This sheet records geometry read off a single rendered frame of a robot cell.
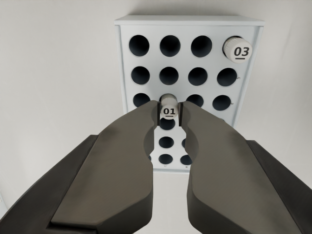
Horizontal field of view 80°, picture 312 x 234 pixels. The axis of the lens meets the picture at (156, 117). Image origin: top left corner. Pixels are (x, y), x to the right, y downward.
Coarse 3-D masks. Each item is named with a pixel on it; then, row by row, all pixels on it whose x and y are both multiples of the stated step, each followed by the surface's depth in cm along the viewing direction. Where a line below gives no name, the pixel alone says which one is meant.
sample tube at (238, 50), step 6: (234, 36) 11; (228, 42) 14; (234, 42) 10; (240, 42) 10; (246, 42) 10; (222, 48) 12; (228, 48) 10; (234, 48) 10; (240, 48) 10; (246, 48) 10; (252, 48) 10; (228, 54) 10; (234, 54) 10; (240, 54) 10; (246, 54) 10; (234, 60) 10; (240, 60) 10; (246, 60) 10
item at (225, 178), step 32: (192, 128) 9; (224, 128) 9; (192, 160) 9; (224, 160) 7; (256, 160) 7; (192, 192) 6; (224, 192) 6; (256, 192) 6; (192, 224) 6; (224, 224) 5; (256, 224) 5; (288, 224) 5
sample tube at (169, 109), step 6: (162, 96) 14; (168, 96) 13; (174, 96) 13; (162, 102) 13; (168, 102) 12; (174, 102) 12; (162, 108) 12; (168, 108) 12; (174, 108) 12; (162, 114) 12; (168, 114) 12; (174, 114) 12
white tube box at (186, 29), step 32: (128, 32) 11; (160, 32) 11; (192, 32) 11; (224, 32) 11; (256, 32) 11; (128, 64) 12; (160, 64) 12; (192, 64) 12; (224, 64) 12; (128, 96) 13; (160, 96) 13; (192, 96) 16; (224, 96) 15; (160, 128) 15; (160, 160) 17
